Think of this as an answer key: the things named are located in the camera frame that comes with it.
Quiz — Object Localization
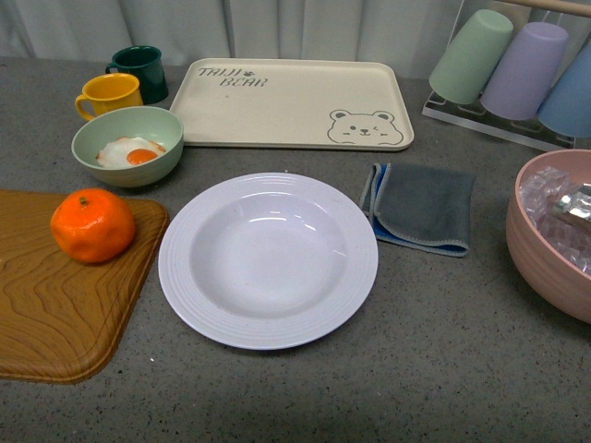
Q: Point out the white ridged plate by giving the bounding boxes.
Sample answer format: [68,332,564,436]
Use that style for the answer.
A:
[158,173,379,351]

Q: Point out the orange mandarin fruit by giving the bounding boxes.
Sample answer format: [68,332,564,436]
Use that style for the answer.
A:
[50,188,136,263]

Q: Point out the beige bear serving tray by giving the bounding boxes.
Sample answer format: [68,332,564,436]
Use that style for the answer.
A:
[171,58,414,151]

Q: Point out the grey blue folded cloth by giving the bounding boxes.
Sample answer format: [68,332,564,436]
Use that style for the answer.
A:
[359,162,476,257]

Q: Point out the light green bowl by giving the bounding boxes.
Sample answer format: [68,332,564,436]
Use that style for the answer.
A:
[71,106,184,187]

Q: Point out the toy fried egg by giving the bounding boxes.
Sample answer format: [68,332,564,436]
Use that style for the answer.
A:
[96,137,166,169]

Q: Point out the dark green mug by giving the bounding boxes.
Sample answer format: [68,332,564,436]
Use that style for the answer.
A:
[105,45,169,104]

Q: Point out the grey curtain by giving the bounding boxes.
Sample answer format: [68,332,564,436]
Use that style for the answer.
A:
[0,0,591,80]

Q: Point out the yellow mug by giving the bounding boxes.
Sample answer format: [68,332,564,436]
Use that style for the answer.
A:
[75,73,143,121]

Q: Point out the green plastic cup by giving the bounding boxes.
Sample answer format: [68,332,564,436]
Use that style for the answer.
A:
[428,9,513,104]

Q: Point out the clear fake ice cubes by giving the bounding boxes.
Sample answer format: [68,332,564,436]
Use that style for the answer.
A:
[519,166,590,274]

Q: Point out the pink bowl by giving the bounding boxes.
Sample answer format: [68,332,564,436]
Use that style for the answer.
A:
[506,149,590,323]

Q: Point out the wooden cutting board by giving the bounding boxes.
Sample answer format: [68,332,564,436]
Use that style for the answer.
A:
[1,190,169,383]

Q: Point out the purple plastic cup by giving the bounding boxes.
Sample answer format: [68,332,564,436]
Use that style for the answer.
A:
[480,22,569,121]

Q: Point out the metal ice scoop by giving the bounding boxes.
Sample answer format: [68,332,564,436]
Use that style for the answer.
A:
[550,184,590,224]

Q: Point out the blue plastic cup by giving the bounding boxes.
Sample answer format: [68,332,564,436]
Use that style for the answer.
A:
[537,44,590,138]

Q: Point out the white wire cup rack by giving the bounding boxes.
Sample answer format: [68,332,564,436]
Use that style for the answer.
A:
[422,1,590,151]

